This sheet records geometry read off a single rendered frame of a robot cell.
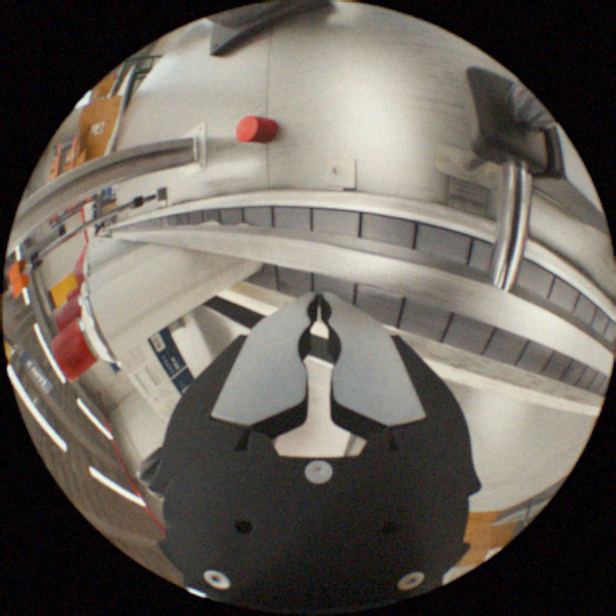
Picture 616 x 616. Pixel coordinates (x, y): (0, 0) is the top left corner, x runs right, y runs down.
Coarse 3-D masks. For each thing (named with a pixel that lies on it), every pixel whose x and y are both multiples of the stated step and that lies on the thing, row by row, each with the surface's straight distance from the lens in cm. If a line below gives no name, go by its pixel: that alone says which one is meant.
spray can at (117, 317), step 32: (160, 256) 17; (192, 256) 16; (224, 256) 17; (128, 288) 15; (160, 288) 15; (192, 288) 16; (224, 288) 19; (96, 320) 15; (128, 320) 15; (160, 320) 16; (64, 352) 16; (96, 352) 16; (128, 352) 17
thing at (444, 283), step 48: (144, 240) 24; (192, 240) 14; (240, 240) 10; (288, 240) 8; (336, 240) 8; (384, 288) 7; (432, 288) 7; (480, 288) 7; (528, 336) 8; (576, 336) 10
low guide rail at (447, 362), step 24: (240, 288) 21; (264, 312) 19; (408, 336) 16; (432, 360) 14; (456, 360) 15; (480, 360) 16; (480, 384) 16; (504, 384) 16; (528, 384) 18; (552, 384) 21; (576, 408) 25; (600, 408) 32
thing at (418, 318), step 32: (128, 224) 74; (160, 224) 43; (192, 224) 31; (224, 224) 25; (256, 224) 21; (288, 224) 18; (320, 224) 17; (352, 224) 16; (384, 224) 15; (416, 224) 17; (448, 256) 15; (480, 256) 15; (288, 288) 21; (320, 288) 19; (352, 288) 17; (544, 288) 18; (384, 320) 18; (416, 320) 17; (448, 320) 17; (608, 320) 26; (480, 352) 19; (512, 352) 19; (544, 352) 21; (576, 384) 28
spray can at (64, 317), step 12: (132, 252) 22; (144, 252) 21; (156, 252) 21; (120, 264) 20; (132, 264) 20; (96, 276) 20; (108, 276) 20; (84, 288) 20; (96, 288) 20; (72, 300) 22; (60, 312) 22; (72, 312) 21; (60, 324) 21
